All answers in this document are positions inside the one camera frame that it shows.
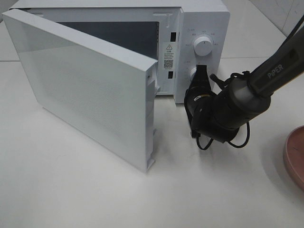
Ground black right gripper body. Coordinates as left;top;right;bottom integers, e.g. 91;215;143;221
184;82;214;119

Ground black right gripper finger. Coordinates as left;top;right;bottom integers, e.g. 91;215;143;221
192;65;210;86

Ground white microwave door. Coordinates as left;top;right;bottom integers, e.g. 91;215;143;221
3;9;158;172

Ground pink round plate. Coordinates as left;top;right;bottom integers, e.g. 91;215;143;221
283;126;304;191

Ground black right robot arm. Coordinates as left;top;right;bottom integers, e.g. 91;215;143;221
184;28;304;143

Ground white lower timer knob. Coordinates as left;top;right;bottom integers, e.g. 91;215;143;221
190;68;196;81

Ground white upper power knob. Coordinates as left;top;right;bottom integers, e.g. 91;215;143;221
193;35;214;57

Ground white microwave oven body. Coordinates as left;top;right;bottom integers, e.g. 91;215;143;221
3;0;230;103

